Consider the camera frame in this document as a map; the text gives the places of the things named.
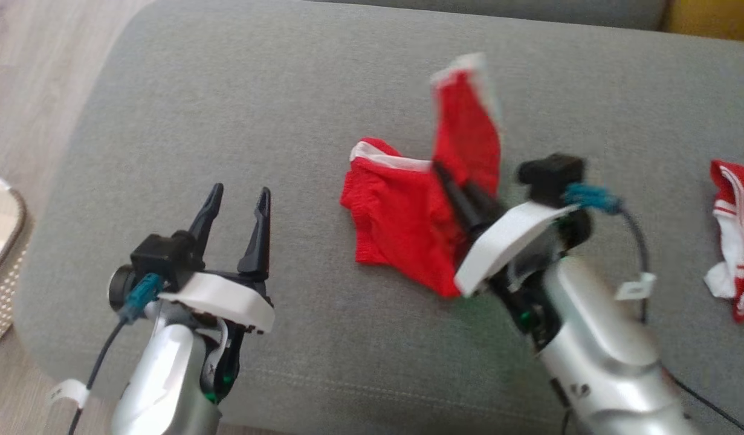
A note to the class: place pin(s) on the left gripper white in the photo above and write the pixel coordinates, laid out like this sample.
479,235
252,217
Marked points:
226,296

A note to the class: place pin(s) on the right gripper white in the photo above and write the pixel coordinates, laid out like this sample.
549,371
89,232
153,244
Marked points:
504,241

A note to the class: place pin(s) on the red white basketball shorts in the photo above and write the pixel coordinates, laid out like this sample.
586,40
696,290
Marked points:
396,211

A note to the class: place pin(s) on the red white basketball jersey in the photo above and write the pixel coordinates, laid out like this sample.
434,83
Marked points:
723,175

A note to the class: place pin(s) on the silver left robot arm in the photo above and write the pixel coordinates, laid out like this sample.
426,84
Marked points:
166,374

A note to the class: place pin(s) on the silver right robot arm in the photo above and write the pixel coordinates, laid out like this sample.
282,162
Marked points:
601,350

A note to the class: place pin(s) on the grey fabric sofa seat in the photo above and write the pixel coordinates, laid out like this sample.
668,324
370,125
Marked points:
287,90

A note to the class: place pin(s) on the light grey sofa back cushion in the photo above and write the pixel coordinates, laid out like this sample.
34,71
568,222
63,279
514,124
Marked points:
559,9

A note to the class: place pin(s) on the beige perforated laundry basket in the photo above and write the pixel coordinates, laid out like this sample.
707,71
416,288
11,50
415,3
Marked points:
3,284

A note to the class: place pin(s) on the large yellow cushion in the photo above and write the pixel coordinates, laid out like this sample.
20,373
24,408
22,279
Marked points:
716,18

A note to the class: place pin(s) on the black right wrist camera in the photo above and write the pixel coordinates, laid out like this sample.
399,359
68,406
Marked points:
550,175

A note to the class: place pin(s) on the teal left camera connector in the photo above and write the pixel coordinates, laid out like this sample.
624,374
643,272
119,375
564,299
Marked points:
141,293

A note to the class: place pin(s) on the teal camera connector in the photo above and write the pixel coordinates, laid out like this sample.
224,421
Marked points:
141,293
592,196

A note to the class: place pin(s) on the teal right camera connector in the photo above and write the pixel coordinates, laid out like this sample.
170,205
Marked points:
592,196

